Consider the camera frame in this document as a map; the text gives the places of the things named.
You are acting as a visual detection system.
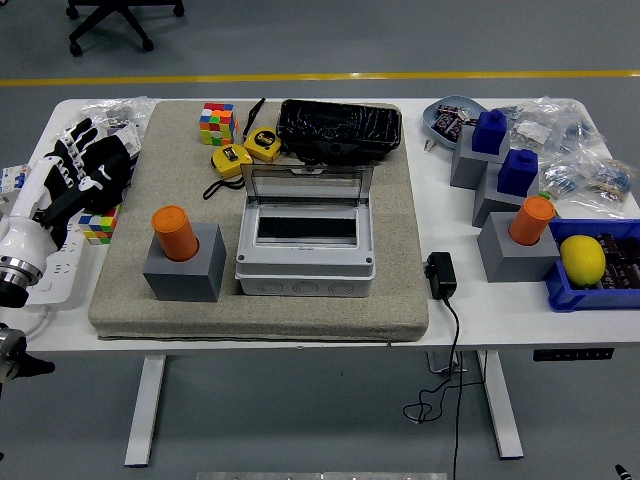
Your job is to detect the black plastic tray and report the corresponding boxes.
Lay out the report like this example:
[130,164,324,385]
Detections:
[275,98,404,166]

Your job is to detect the dark capacitors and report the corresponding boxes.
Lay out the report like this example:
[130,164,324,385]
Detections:
[597,232,640,291]

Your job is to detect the grey under-table bracket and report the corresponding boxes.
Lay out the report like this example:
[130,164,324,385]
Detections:
[426,351,471,375]

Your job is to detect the blue plastic bin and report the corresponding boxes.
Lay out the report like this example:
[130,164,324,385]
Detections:
[544,218,640,312]

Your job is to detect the white circuit breaker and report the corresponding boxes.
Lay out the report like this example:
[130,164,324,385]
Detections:
[0,163,31,194]

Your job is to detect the yellow tape measure round label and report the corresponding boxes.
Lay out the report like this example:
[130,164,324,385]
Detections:
[241,97,284,163]

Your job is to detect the white power strip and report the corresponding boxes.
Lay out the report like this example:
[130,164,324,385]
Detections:
[22,234,87,314]

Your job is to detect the clear bag of small parts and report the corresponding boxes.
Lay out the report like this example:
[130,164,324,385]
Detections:
[504,97,601,154]
[538,148,640,219]

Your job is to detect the white socket module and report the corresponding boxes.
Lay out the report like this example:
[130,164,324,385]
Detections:
[102,119,142,161]

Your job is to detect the yellow lemon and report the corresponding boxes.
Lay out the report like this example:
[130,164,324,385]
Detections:
[558,234,607,289]

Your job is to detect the white table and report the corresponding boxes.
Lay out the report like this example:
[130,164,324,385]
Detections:
[0,97,640,469]

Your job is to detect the black table control panel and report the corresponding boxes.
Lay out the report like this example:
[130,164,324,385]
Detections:
[532,348,615,362]

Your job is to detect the orange cylinder battery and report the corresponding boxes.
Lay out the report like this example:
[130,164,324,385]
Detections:
[151,204,200,264]
[508,195,557,247]

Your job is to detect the black office chair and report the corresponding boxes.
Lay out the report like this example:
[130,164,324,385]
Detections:
[65,0,186,57]

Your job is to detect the grey-brown mat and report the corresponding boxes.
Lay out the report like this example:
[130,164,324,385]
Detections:
[87,99,431,344]

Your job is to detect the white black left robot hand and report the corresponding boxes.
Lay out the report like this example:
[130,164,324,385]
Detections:
[0,118,127,265]

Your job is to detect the grey electrical box clear lid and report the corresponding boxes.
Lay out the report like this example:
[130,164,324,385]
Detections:
[234,163,377,299]

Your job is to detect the black adapter cord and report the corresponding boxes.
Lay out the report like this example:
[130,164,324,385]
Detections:
[402,294,489,480]

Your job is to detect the grey holder block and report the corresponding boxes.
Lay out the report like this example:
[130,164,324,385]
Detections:
[477,211,561,284]
[472,162,541,229]
[449,124,511,190]

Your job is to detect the yellow tape measure square label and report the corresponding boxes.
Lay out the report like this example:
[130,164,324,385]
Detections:
[202,143,255,201]

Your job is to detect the blue-grey dish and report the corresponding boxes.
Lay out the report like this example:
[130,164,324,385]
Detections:
[422,95,489,150]

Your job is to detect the grey block with round hole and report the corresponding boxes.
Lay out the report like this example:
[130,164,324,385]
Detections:
[142,222,225,303]

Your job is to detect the black power adapter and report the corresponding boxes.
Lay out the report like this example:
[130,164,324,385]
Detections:
[423,251,458,301]

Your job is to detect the blue battery block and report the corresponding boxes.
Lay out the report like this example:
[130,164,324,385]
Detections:
[496,148,540,197]
[471,109,509,155]

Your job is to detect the colourful puzzle cube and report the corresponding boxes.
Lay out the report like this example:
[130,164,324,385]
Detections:
[198,102,237,147]
[78,202,124,246]

